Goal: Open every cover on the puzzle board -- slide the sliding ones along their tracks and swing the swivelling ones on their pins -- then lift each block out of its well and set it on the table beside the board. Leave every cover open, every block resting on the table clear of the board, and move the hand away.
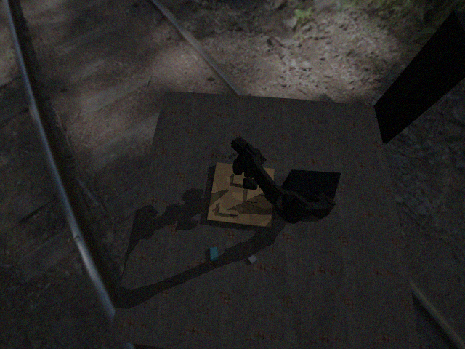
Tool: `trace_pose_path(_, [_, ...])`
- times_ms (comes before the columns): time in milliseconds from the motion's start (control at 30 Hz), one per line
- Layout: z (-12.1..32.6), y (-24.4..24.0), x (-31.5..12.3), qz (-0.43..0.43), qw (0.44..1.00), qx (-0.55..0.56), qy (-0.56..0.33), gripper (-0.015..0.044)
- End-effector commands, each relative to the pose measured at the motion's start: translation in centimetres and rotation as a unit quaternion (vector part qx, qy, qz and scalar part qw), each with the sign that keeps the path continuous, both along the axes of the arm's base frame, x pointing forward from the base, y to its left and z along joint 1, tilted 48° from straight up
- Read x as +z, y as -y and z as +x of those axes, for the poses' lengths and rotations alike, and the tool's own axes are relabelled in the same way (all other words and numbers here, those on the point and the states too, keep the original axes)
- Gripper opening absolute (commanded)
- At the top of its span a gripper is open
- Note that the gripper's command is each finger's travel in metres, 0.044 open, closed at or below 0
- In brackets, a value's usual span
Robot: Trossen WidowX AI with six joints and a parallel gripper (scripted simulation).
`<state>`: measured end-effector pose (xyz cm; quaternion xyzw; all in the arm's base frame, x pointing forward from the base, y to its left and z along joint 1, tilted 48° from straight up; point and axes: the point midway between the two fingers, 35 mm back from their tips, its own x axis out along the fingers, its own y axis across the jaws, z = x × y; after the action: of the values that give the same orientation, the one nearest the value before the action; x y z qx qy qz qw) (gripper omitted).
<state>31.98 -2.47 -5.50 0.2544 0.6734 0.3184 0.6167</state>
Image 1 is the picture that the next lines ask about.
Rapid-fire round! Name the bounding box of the teal rectangular block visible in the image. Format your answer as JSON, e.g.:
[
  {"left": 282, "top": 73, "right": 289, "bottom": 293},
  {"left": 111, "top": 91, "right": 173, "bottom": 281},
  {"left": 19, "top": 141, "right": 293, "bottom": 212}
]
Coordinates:
[{"left": 210, "top": 247, "right": 218, "bottom": 261}]

